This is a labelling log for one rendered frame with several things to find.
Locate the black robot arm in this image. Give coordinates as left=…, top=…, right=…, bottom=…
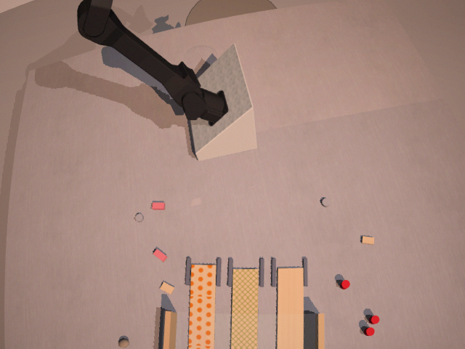
left=77, top=0, right=228, bottom=127

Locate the red cylinder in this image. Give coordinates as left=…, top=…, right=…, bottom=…
left=368, top=316, right=379, bottom=324
left=364, top=327, right=375, bottom=336
left=340, top=280, right=350, bottom=289

